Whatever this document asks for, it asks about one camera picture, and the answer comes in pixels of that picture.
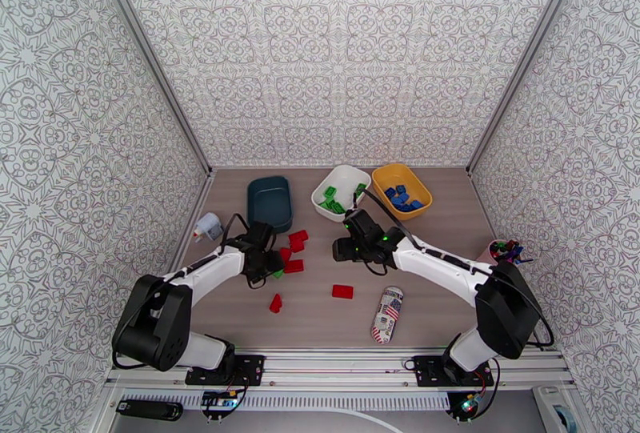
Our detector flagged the white glue bottle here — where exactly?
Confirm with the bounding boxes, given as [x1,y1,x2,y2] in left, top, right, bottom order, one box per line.
[193,212,225,243]

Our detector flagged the dark teal plastic container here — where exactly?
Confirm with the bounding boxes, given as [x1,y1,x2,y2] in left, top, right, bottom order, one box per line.
[246,175,295,238]

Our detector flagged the flag print pencil case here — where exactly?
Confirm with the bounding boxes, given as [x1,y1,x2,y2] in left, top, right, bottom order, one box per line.
[370,286,405,345]

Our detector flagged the white plastic container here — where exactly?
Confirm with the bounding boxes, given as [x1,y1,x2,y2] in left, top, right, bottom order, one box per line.
[310,164,373,223]

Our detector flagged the yellow plastic container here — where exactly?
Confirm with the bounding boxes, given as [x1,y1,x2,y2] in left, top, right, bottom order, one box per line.
[370,162,434,222]

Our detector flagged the pink cup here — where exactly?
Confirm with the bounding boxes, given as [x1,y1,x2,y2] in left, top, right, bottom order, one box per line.
[474,239,522,267]

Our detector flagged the black handheld device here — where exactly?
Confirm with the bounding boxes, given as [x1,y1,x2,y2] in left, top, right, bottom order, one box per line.
[115,399,185,422]

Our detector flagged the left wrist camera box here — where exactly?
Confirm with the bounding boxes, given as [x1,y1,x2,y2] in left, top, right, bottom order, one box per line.
[249,220,275,249]

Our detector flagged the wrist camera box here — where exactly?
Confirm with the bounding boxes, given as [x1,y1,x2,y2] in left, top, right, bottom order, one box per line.
[342,208,377,239]
[249,220,275,249]

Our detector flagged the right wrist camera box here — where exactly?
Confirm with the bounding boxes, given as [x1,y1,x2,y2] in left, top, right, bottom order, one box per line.
[342,208,377,239]

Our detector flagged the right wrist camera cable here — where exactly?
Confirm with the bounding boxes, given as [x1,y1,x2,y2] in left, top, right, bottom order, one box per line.
[351,188,431,253]

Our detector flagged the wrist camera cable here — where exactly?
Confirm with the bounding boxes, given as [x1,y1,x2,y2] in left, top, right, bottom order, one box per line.
[351,188,431,253]
[217,212,254,258]

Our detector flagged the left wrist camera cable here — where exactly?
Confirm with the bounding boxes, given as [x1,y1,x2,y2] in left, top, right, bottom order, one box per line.
[217,212,254,258]

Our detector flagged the aluminium table edge rail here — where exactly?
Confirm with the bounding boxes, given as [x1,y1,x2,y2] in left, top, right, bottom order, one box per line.
[150,171,216,323]
[467,171,546,350]

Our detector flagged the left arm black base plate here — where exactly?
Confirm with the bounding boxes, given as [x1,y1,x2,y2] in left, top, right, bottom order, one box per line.
[185,354,266,387]

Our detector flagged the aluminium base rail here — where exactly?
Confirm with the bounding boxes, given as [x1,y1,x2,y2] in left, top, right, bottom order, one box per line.
[105,347,575,394]

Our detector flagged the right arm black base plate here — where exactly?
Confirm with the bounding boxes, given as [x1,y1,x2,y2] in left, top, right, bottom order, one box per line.
[414,354,495,389]

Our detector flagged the white slotted cable duct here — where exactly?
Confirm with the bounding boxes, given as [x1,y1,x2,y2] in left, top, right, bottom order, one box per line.
[150,392,451,411]

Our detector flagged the aluminium frame post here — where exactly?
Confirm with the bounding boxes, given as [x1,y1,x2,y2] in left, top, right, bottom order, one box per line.
[466,0,591,175]
[87,0,214,178]

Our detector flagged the grey metal bracket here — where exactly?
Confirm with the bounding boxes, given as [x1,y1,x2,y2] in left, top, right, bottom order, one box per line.
[532,386,581,433]

